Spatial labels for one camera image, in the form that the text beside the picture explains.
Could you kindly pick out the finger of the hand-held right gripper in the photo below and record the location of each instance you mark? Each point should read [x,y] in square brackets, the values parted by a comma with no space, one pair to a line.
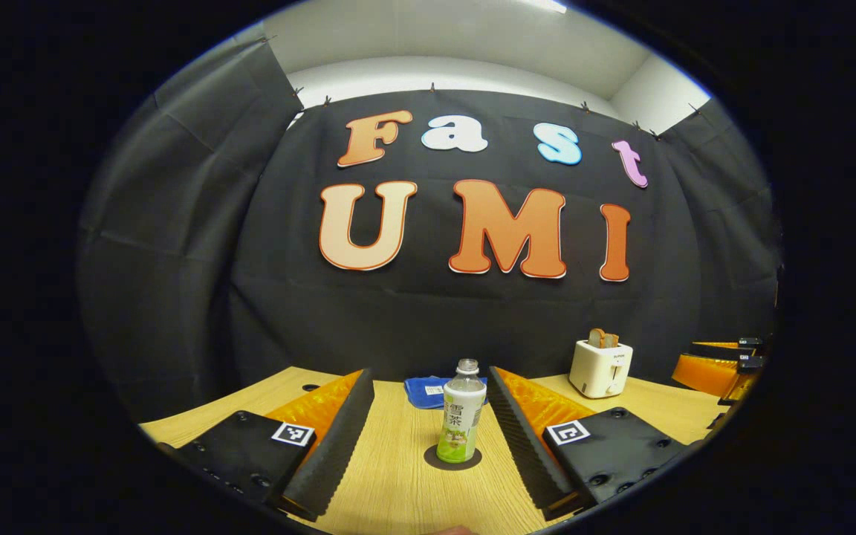
[703,375]
[725,348]

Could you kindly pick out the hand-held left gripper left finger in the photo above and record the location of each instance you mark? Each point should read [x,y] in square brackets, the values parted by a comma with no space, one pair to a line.
[339,453]

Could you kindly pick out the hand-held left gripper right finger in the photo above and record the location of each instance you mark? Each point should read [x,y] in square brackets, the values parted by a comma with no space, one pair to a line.
[524,446]

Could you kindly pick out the clear water bottle white label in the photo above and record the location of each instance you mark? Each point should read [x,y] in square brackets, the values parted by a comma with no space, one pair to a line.
[461,423]

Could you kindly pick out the dark round coaster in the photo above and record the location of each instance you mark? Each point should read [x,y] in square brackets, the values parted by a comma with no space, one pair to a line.
[432,459]

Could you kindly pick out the blue cloth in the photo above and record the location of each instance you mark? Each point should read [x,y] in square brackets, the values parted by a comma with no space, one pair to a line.
[422,392]

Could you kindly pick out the cream toaster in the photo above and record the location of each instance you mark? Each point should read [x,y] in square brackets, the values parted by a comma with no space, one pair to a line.
[599,368]

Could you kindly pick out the toasted bread slice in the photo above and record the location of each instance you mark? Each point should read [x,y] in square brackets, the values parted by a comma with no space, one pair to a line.
[599,339]

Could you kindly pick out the black backdrop cloth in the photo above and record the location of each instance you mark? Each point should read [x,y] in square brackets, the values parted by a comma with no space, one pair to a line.
[435,319]

